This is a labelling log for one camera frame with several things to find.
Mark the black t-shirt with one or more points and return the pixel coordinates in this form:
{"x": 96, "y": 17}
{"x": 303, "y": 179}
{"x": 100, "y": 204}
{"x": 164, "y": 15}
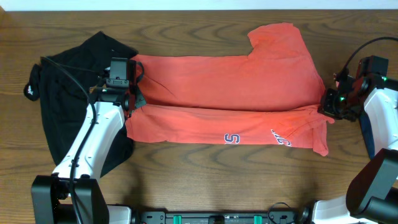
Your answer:
{"x": 59, "y": 82}

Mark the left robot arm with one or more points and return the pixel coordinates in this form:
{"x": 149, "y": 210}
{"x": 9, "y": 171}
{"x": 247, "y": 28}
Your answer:
{"x": 71, "y": 194}

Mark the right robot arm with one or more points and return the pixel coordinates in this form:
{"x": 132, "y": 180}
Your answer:
{"x": 370, "y": 98}

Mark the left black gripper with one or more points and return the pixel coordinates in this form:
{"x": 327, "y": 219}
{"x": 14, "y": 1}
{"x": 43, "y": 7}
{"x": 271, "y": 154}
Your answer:
{"x": 140, "y": 101}

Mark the folded blue denim garment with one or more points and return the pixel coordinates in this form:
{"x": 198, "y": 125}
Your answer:
{"x": 367, "y": 136}

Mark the red orange t-shirt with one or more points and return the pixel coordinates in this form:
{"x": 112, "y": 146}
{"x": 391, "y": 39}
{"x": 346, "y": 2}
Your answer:
{"x": 269, "y": 96}

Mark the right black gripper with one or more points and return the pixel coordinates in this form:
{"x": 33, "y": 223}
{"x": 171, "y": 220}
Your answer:
{"x": 327, "y": 108}

